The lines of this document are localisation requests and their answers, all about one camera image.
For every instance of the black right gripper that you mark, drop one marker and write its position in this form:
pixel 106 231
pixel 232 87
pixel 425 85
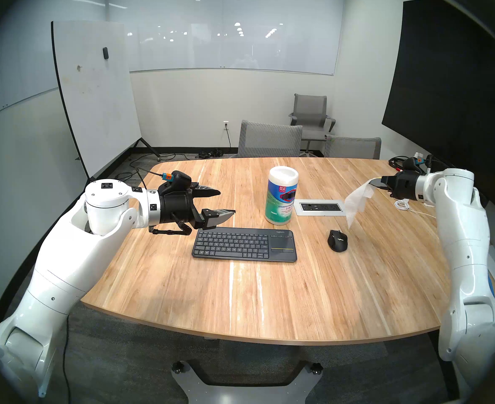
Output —
pixel 405 183

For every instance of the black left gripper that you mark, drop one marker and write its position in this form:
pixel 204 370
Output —
pixel 176 207

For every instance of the white disinfecting wipe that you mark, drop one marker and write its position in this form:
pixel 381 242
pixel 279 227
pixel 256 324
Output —
pixel 357 201

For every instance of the black Logitech keyboard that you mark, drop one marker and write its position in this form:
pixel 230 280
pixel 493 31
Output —
pixel 251 247

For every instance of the black Logitech mouse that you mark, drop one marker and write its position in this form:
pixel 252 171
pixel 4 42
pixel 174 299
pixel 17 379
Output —
pixel 338 241

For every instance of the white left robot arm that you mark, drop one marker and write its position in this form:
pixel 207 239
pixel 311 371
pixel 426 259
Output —
pixel 62 260

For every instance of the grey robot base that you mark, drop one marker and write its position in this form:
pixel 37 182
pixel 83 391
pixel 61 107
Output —
pixel 247 392

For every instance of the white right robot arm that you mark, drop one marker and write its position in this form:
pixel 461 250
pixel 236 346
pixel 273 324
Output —
pixel 462 247

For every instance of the disinfecting wipes canister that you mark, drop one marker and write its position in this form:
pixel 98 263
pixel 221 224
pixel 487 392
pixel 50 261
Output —
pixel 281 197

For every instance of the grey mesh office chair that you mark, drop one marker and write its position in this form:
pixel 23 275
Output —
pixel 352 147
pixel 269 140

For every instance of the white table power outlet panel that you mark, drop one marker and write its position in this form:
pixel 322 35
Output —
pixel 322 208

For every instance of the black video conference bar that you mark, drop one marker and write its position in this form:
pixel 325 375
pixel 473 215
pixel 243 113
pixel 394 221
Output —
pixel 483 197

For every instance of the grey office chair with armrests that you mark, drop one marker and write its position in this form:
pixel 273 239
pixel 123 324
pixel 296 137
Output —
pixel 310 109

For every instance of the large black TV screen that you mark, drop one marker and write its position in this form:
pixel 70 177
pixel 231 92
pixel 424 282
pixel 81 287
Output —
pixel 453 91

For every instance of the blue pen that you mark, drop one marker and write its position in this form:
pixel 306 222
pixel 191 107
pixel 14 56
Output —
pixel 492 287

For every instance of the mobile whiteboard on stand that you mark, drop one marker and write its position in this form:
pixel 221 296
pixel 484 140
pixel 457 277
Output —
pixel 100 96

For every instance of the black table leg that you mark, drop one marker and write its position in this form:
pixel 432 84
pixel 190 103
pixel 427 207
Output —
pixel 443 365

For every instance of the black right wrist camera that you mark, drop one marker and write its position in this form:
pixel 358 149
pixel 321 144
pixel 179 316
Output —
pixel 409 163

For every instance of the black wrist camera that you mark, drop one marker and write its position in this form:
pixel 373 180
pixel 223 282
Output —
pixel 176 181
pixel 409 163

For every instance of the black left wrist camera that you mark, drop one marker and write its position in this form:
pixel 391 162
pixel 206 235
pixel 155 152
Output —
pixel 176 181

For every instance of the glass wall whiteboard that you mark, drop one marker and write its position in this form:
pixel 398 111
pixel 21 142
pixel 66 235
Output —
pixel 222 28

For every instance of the wall board with writing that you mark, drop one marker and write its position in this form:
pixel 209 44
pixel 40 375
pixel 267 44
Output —
pixel 11 87

